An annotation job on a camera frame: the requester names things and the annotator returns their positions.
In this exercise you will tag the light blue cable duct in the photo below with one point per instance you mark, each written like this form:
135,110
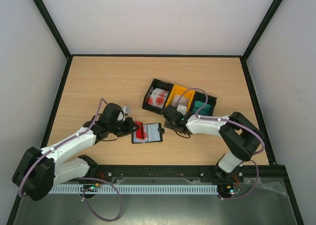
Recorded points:
137,189

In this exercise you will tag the black bin with red cards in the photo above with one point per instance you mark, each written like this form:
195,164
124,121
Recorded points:
156,83

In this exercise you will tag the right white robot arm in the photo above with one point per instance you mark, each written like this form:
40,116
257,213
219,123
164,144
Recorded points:
242,138

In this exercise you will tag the white patterned card stack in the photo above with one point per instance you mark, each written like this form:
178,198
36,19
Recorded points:
183,101

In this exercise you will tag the black leather card holder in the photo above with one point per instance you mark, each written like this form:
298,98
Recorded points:
155,133

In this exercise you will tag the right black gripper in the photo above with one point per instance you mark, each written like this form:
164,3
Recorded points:
168,114

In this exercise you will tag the red dotted card stack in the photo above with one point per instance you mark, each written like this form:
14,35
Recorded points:
158,98

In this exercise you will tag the black bin with teal cards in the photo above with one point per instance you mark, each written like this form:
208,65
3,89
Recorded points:
199,100

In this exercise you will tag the black aluminium frame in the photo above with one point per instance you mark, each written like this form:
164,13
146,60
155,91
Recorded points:
274,170

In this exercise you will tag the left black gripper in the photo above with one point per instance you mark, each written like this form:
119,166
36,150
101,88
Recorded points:
129,129

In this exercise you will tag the dark red card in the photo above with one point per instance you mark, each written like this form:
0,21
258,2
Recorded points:
140,134

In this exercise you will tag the teal card stack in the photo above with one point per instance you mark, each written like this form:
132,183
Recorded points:
205,111

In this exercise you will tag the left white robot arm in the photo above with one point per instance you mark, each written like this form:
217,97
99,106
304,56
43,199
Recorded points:
41,169

